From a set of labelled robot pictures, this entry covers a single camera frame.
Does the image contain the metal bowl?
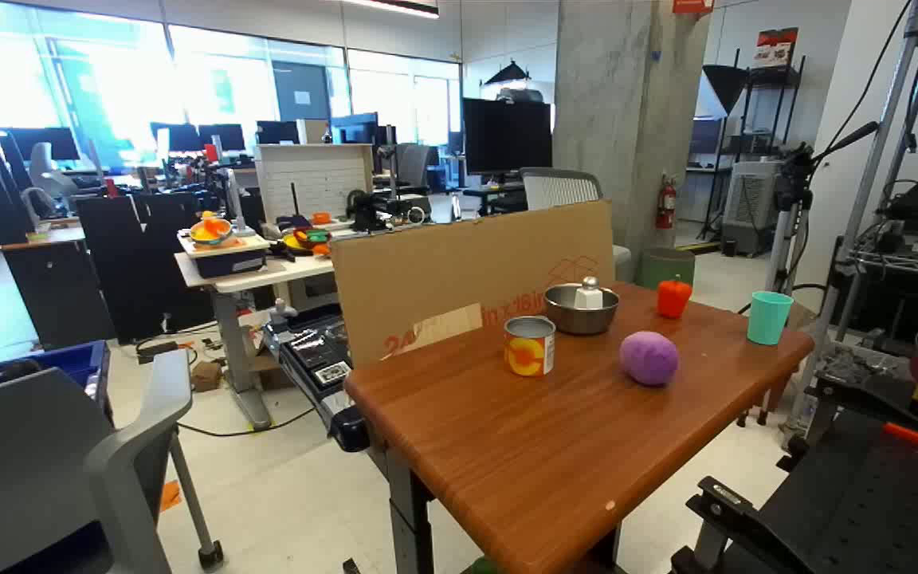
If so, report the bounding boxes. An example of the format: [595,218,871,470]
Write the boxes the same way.
[542,280,625,339]

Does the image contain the orange clamp handle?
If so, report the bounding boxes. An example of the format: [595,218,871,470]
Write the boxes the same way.
[883,419,918,453]

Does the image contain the tin can orange label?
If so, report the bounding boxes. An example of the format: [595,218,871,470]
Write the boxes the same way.
[500,313,561,379]

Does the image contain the black cabinet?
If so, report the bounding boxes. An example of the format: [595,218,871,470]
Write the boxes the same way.
[74,188,215,344]

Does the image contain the blue bin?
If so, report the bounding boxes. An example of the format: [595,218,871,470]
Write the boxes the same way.
[0,339,114,419]

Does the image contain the red sign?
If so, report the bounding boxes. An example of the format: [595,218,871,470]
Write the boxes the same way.
[751,25,801,70]

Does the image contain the green box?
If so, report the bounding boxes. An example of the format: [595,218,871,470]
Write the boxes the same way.
[633,244,698,290]

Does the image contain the metal equipment rack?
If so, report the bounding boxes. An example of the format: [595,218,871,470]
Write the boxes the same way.
[827,0,918,353]

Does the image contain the dark desk with wood top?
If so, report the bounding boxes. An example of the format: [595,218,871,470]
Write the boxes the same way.
[0,224,117,351]

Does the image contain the black perforated platform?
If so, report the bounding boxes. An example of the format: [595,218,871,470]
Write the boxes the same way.
[670,402,918,574]

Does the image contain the red fire extinguisher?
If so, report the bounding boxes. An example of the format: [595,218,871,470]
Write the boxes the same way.
[653,175,682,233]

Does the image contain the purple ball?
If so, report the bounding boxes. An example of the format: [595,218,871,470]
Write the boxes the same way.
[616,328,682,389]

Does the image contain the black monitor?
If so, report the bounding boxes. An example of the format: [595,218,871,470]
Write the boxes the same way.
[458,97,553,177]

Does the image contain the white desk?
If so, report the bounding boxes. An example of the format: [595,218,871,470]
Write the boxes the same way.
[172,250,341,432]

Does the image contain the black camera on tripod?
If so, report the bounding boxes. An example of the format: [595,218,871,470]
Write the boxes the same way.
[770,119,883,301]

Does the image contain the black equipment case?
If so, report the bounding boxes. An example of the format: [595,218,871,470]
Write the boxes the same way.
[262,302,373,453]

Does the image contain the grey office chair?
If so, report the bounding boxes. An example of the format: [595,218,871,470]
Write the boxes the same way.
[0,349,229,574]

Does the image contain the white chair back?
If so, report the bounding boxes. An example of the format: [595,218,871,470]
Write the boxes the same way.
[518,166,605,212]

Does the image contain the black shelf with funnel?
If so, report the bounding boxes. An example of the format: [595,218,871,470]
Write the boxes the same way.
[693,62,803,244]

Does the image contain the teal cup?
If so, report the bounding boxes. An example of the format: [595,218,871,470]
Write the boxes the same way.
[746,290,798,351]

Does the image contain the whiteboard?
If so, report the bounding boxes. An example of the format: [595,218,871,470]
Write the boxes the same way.
[255,140,377,225]

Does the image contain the white salt cellar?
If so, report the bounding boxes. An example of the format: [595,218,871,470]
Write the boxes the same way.
[569,275,608,313]

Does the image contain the orange yellow toy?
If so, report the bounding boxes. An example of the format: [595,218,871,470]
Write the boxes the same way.
[188,207,236,250]

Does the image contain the black table leg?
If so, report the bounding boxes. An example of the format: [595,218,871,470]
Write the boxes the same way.
[366,443,441,574]

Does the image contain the white tray box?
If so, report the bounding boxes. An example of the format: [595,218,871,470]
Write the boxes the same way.
[174,225,275,280]

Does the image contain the brown cardboard panel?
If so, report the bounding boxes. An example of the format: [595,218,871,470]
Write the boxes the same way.
[328,199,619,373]

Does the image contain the orange cup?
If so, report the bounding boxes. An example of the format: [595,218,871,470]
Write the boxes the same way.
[653,277,693,321]

